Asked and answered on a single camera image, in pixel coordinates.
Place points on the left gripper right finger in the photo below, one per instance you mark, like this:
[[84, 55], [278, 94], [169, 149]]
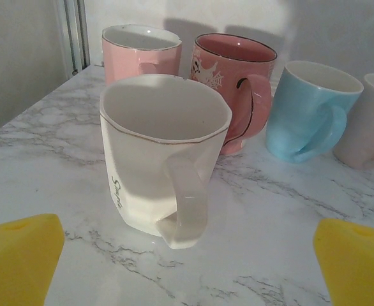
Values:
[[356, 264]]

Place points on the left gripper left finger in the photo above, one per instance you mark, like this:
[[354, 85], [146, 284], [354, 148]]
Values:
[[18, 261]]

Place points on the white faceted mug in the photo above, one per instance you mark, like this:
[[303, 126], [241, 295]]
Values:
[[136, 175]]

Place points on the light blue mug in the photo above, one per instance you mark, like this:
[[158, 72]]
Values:
[[289, 121]]

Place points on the pink faceted mug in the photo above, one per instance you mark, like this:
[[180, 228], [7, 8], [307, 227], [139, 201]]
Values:
[[123, 60]]

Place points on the pink ghost print mug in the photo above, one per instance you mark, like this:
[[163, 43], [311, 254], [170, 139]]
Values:
[[238, 68]]

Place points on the aluminium frame post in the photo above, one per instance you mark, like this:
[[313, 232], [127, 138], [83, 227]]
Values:
[[75, 32]]

